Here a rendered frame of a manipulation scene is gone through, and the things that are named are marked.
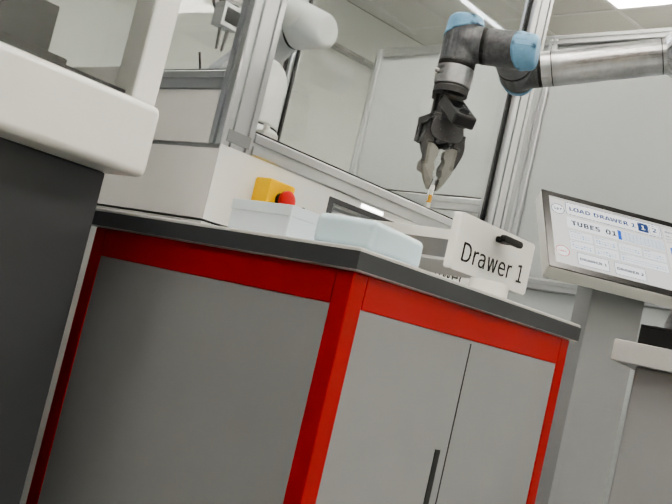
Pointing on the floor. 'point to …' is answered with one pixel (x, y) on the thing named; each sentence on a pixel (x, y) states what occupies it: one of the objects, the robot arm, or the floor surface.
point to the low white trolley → (291, 377)
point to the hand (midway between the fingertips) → (433, 183)
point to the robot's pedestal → (645, 427)
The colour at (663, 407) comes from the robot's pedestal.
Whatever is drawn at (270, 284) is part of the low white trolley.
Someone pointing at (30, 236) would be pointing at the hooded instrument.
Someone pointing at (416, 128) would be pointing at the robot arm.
